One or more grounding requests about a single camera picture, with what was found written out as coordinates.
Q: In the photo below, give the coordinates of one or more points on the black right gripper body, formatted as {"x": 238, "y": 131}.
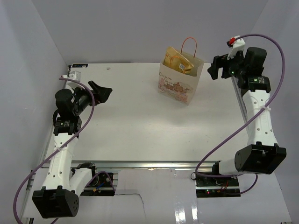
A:
{"x": 236, "y": 67}

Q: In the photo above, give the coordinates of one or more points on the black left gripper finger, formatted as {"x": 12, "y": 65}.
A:
{"x": 94, "y": 86}
{"x": 101, "y": 94}

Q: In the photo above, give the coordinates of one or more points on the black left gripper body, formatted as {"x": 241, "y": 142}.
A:
{"x": 83, "y": 99}

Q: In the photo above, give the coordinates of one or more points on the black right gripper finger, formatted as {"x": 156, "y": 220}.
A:
{"x": 213, "y": 70}
{"x": 220, "y": 61}

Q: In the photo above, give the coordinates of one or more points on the brown paper snack pouch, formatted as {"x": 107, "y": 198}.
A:
{"x": 176, "y": 61}

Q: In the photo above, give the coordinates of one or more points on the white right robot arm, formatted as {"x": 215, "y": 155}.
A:
{"x": 262, "y": 155}

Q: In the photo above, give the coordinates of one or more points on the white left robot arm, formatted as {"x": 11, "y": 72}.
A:
{"x": 59, "y": 195}

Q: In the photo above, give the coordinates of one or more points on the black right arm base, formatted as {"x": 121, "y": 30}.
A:
{"x": 207, "y": 187}

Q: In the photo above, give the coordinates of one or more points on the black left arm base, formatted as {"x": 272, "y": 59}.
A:
{"x": 100, "y": 179}

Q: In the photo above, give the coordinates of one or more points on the blue left corner label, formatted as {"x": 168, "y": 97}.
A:
{"x": 79, "y": 65}

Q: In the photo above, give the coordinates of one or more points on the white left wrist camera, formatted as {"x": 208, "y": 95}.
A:
{"x": 74, "y": 76}

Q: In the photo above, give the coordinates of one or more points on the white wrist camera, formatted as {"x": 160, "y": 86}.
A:
{"x": 236, "y": 44}
{"x": 74, "y": 76}

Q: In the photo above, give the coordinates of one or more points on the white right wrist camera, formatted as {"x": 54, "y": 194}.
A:
{"x": 236, "y": 44}

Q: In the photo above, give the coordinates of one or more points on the cream paper bag orange handles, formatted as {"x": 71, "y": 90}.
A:
{"x": 178, "y": 86}

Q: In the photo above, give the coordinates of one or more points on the aluminium front rail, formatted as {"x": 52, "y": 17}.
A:
{"x": 145, "y": 164}

